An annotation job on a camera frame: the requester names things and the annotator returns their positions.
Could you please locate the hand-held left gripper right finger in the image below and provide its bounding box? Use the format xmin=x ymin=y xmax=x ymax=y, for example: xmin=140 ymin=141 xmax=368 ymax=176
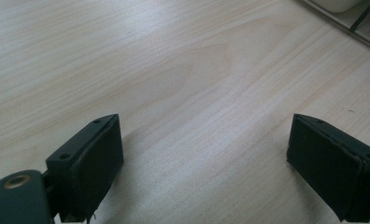
xmin=286 ymin=113 xmax=370 ymax=223

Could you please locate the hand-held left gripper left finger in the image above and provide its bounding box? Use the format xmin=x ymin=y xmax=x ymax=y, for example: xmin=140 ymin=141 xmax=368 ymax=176
xmin=45 ymin=113 xmax=125 ymax=224

